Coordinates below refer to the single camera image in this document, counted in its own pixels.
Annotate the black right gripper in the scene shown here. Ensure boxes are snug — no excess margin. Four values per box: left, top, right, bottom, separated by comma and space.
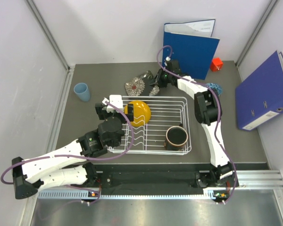
150, 69, 172, 89

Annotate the black square plate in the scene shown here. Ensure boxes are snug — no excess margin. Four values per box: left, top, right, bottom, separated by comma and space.
124, 71, 160, 96

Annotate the yellow plate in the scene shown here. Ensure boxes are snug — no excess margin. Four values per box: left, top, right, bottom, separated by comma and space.
125, 100, 151, 127

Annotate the light blue cup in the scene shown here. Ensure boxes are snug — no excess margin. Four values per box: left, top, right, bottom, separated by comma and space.
74, 82, 91, 102

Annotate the white wire dish rack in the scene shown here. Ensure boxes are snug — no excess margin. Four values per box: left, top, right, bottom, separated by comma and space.
107, 95, 192, 156

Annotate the dark brown mug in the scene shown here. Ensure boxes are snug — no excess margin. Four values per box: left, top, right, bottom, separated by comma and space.
164, 123, 189, 151

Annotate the blue patterned bowl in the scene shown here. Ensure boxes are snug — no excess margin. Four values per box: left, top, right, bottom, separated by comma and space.
206, 83, 223, 96

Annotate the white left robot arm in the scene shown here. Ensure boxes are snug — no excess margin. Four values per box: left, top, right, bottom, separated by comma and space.
12, 95, 134, 200

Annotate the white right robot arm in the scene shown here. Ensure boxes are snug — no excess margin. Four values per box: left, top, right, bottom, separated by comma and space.
152, 56, 234, 186

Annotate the blue standing binder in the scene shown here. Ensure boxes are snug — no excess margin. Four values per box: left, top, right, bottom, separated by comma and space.
162, 19, 220, 80

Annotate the small orange object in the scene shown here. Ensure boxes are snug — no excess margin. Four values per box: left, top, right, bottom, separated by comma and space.
210, 57, 224, 72

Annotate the purple leaning binder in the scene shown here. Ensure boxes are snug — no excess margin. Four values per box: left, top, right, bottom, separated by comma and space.
235, 51, 283, 131

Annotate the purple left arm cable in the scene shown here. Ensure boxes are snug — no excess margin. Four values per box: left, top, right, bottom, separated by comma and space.
1, 101, 134, 205

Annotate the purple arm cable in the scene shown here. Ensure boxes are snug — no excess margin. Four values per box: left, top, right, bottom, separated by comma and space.
1, 101, 134, 205
157, 46, 238, 205

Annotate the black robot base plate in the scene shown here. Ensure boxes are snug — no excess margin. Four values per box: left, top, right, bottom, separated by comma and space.
95, 163, 237, 191

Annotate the slotted cable duct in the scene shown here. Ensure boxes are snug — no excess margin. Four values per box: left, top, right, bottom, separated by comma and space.
37, 190, 217, 200

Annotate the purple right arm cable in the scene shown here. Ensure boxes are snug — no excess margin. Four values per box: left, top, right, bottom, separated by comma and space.
157, 46, 238, 205

